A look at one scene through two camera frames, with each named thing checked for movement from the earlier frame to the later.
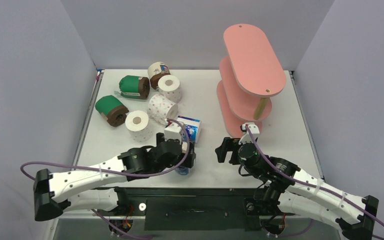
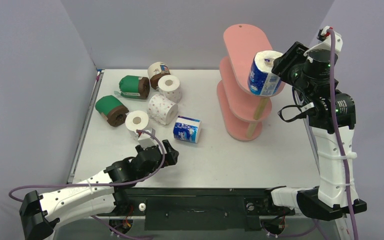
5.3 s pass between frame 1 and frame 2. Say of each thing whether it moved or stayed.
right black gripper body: moved
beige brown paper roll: stayed
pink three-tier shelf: stayed
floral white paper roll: stayed
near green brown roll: stayed
